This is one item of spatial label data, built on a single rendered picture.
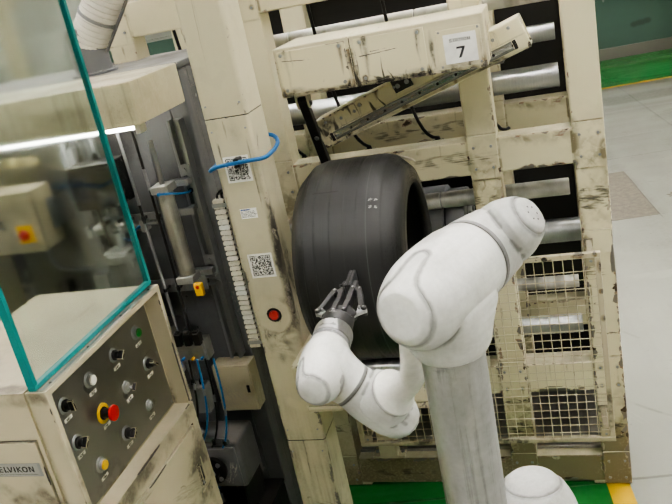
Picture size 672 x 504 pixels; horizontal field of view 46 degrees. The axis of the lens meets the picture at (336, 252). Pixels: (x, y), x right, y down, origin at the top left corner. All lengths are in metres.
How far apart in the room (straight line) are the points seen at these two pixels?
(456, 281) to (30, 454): 1.13
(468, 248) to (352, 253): 0.86
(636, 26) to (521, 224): 10.57
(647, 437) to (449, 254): 2.40
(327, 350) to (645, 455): 1.93
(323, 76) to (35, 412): 1.20
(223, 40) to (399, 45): 0.49
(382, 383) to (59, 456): 0.73
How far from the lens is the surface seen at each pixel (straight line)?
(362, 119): 2.47
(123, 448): 2.13
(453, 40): 2.25
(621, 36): 11.71
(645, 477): 3.25
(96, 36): 2.62
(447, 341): 1.14
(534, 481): 1.58
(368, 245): 1.98
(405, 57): 2.28
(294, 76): 2.36
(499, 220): 1.22
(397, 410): 1.67
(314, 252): 2.02
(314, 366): 1.63
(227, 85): 2.15
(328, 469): 2.59
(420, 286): 1.08
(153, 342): 2.26
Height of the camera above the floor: 1.99
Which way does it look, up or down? 20 degrees down
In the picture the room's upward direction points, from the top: 12 degrees counter-clockwise
